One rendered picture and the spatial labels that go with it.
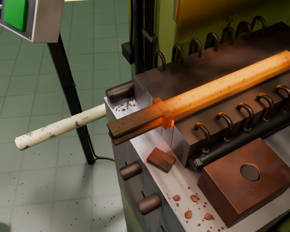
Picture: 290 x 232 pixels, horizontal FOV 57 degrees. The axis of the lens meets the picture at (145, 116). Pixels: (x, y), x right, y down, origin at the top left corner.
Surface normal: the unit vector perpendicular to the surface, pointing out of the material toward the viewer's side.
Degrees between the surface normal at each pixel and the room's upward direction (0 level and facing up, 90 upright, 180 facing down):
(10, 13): 60
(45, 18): 90
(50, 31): 90
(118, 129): 0
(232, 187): 0
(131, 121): 0
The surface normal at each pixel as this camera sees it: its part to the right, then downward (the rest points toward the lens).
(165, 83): 0.00, -0.63
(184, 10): 0.48, 0.68
